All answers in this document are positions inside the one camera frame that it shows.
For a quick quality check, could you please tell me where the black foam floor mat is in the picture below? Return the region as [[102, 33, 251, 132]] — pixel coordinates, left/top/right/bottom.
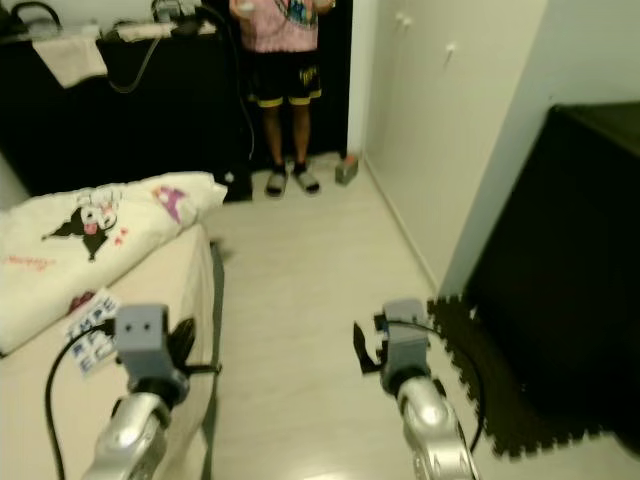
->
[[428, 295, 640, 461]]

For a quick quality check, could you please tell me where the white book with blue letters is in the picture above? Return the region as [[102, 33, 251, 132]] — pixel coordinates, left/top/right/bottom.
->
[[65, 288, 126, 376]]

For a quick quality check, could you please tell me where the grey slide sandal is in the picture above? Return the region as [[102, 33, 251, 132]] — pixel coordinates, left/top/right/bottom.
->
[[292, 162, 321, 193], [265, 165, 291, 196]]

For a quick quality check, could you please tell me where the beige bed mattress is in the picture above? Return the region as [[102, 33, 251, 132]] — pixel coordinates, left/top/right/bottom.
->
[[0, 225, 216, 480]]

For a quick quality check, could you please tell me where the white towel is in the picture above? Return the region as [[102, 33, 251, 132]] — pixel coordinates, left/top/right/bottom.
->
[[32, 35, 109, 89]]

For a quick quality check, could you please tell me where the black dresser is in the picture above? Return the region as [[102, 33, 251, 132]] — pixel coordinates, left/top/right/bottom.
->
[[0, 10, 356, 201]]

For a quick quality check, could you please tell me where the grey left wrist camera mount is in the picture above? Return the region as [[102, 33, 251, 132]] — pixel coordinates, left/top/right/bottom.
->
[[115, 303, 176, 386]]

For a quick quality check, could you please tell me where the tall black cabinet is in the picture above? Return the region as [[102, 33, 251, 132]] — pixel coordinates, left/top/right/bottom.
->
[[465, 103, 640, 441]]

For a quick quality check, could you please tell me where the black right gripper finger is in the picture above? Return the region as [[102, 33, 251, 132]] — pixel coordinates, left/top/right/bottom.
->
[[353, 322, 379, 376]]

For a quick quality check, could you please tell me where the cream cartoon print blanket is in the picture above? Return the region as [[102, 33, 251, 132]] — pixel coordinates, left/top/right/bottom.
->
[[0, 172, 229, 353]]

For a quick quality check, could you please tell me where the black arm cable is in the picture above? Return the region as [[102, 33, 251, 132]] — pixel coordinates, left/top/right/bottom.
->
[[400, 318, 486, 456], [45, 335, 121, 480]]

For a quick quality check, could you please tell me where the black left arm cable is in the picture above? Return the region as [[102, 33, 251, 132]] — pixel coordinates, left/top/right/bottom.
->
[[45, 335, 121, 480]]

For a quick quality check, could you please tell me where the white wardrobe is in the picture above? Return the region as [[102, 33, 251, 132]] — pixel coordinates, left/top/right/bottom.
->
[[365, 0, 551, 291]]

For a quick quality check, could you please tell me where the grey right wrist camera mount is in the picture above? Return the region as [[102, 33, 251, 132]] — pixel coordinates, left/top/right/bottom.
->
[[380, 298, 431, 376]]

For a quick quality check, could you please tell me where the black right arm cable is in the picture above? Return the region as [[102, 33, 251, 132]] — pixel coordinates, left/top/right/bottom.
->
[[400, 318, 486, 456]]

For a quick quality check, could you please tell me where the small grey box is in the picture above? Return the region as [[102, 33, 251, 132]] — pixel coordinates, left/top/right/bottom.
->
[[335, 155, 361, 186]]

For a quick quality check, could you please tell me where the person in pink shirt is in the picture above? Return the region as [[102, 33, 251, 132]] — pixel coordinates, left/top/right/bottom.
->
[[230, 0, 336, 196]]

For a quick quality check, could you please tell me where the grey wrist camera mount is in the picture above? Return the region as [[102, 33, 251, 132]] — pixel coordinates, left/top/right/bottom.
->
[[380, 298, 431, 376], [115, 303, 176, 386]]

